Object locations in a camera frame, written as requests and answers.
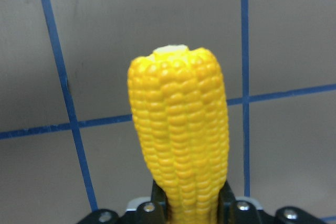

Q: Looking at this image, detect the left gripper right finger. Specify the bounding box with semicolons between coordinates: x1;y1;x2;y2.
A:
217;182;325;224

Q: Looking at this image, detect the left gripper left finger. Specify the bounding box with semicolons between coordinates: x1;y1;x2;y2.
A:
78;182;168;224

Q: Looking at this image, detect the yellow corn cob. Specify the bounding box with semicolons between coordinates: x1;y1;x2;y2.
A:
127;45;229;223

